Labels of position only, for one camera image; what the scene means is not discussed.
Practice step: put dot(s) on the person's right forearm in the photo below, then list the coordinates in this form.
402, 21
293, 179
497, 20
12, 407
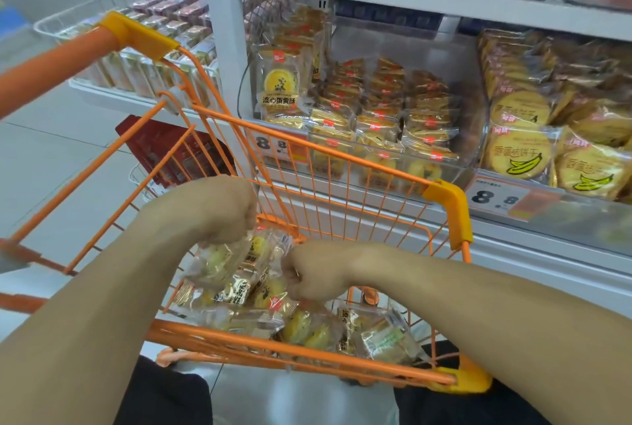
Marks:
518, 331

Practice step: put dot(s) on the person's left hand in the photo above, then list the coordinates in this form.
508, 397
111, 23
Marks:
227, 207

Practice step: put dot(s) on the egg-yolk pastry packet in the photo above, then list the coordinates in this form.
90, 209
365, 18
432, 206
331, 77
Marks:
390, 341

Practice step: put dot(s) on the person's left leg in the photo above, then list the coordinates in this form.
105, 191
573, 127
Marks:
163, 395

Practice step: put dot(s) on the person's right hand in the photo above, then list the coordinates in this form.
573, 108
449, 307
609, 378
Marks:
318, 271

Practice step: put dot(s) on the white metal store shelf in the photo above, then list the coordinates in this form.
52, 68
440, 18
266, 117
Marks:
222, 45

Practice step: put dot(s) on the blue low bin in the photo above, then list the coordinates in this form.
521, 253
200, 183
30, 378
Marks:
12, 22

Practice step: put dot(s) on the person's leg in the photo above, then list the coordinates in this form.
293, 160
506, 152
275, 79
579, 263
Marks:
469, 405
163, 395

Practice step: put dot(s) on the rows of egg yolk packets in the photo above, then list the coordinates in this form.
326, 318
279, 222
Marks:
281, 84

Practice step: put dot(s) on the orange white price tag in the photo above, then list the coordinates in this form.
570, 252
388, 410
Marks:
494, 197
269, 146

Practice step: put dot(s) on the group of silver boxed cakes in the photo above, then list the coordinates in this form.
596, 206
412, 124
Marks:
168, 5

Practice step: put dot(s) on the person's right leg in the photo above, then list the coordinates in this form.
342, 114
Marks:
469, 405

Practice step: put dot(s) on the red box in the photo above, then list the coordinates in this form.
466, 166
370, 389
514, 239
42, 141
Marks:
158, 143

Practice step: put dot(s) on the pile of pastry packets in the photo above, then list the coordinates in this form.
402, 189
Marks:
232, 291

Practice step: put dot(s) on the person's left forearm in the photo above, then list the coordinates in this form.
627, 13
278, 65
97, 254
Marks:
99, 316

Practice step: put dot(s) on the group of banana biscuit packets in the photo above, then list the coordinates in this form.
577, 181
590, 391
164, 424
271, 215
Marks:
518, 153

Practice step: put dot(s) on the orange shopping cart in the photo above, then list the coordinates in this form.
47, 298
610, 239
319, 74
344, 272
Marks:
49, 64

